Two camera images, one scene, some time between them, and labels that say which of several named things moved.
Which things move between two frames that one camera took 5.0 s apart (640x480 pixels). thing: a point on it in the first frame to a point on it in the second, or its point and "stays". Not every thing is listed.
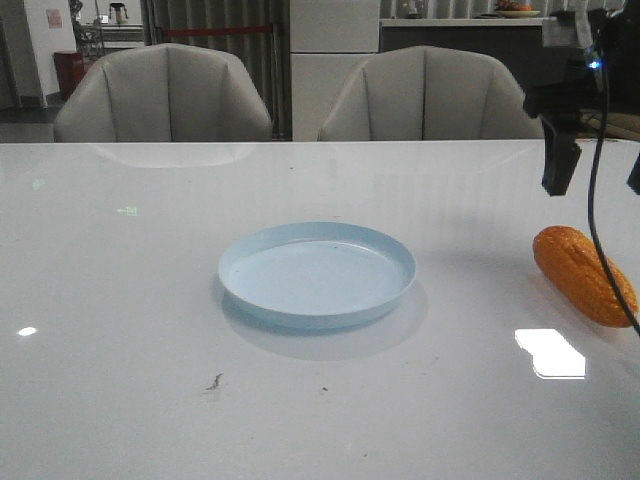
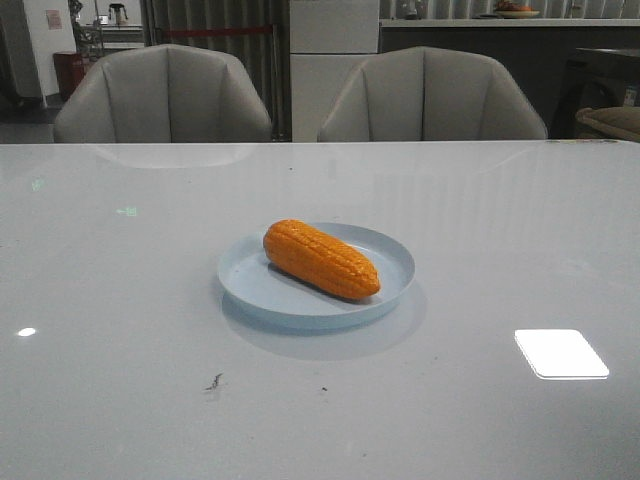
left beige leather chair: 163,93 stays
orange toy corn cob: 571,261 to 320,259
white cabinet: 330,41 stays
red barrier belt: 219,30 stays
